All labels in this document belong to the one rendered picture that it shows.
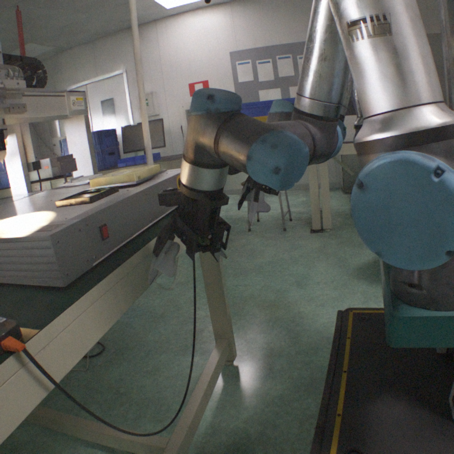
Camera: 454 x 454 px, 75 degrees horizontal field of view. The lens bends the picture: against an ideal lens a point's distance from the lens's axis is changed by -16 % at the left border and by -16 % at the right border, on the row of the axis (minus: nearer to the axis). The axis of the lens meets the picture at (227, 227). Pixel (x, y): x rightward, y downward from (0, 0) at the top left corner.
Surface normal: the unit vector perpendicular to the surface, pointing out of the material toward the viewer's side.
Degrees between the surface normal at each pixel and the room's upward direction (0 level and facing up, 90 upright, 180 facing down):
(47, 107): 90
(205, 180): 109
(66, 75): 90
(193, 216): 87
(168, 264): 57
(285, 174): 114
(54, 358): 90
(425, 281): 72
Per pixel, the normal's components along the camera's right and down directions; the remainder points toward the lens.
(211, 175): 0.32, 0.57
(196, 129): -0.70, 0.29
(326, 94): 0.02, 0.53
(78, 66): -0.25, 0.31
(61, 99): 0.96, -0.05
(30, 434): -0.13, -0.95
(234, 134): -0.52, -0.16
